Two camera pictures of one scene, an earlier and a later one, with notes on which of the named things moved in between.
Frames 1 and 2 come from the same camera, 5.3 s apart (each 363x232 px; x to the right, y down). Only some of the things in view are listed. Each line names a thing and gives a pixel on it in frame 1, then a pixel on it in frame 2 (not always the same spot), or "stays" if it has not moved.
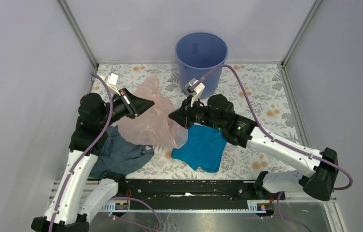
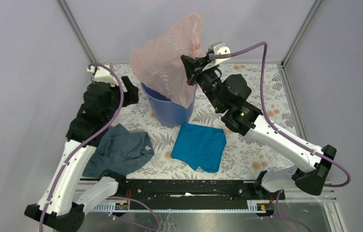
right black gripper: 183,116 → 190,64
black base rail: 193,194 stays
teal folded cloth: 204,149 stays
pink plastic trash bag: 154,126 → 159,64
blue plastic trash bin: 202,55 → 166,112
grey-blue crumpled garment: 117,154 stays
